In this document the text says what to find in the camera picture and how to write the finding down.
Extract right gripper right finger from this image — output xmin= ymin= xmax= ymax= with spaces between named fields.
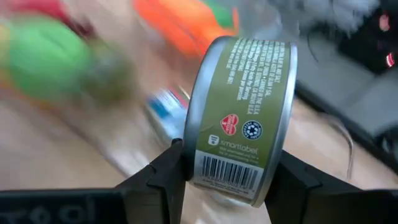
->
xmin=264 ymin=151 xmax=364 ymax=224

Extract red bell pepper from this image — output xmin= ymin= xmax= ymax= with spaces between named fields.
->
xmin=4 ymin=0 xmax=65 ymax=20

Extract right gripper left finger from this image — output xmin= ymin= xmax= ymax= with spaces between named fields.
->
xmin=115 ymin=139 xmax=187 ymax=224

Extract gold-lidded tin can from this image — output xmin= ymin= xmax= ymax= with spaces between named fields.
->
xmin=182 ymin=35 xmax=299 ymax=208

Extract bright green apple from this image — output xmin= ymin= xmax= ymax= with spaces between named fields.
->
xmin=5 ymin=16 xmax=91 ymax=101

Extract dark red grape bunch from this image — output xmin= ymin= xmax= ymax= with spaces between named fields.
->
xmin=61 ymin=17 xmax=98 ymax=39

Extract speckled green pear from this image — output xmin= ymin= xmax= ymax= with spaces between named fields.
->
xmin=83 ymin=39 xmax=135 ymax=104

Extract silver-lidded tin can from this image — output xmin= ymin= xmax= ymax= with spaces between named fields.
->
xmin=144 ymin=88 xmax=189 ymax=141

